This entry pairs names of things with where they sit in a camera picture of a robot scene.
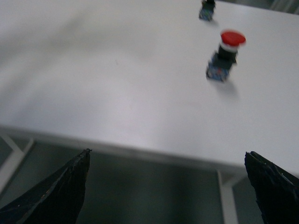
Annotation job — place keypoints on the green mushroom push button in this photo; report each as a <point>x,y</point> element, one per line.
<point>207,11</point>

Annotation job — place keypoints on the red mushroom push button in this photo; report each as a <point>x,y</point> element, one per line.
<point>221,62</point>

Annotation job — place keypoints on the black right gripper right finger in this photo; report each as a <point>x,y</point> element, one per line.
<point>277,191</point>

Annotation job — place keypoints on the white table leg frame right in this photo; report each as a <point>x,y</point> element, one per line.
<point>226,183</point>

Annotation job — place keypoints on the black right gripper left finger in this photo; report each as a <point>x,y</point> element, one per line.
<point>57,199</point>

